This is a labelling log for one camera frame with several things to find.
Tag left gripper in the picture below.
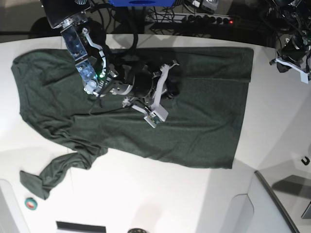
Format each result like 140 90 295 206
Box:
276 37 311 73

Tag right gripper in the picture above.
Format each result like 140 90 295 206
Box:
106 60 183 114

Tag dark green t-shirt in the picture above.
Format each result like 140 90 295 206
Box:
11 47 254 200

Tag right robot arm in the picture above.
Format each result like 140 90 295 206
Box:
41 0 178 121

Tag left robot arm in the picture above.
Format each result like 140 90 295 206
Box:
259 0 311 83

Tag grey power strip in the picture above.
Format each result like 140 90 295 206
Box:
145 12 235 26

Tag blue plastic bin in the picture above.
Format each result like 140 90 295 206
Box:
108 0 174 7

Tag black U-shaped hook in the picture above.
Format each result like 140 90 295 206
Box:
301 156 311 166

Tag small black round object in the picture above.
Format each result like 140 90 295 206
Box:
127 228 147 233

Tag green red tape roll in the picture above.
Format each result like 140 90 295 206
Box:
24 198 37 210

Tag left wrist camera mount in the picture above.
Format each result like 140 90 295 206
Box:
300 72 311 84

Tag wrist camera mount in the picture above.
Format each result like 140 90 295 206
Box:
300 72 311 84
144 105 169 129

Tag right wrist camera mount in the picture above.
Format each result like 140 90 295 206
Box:
144 105 169 129

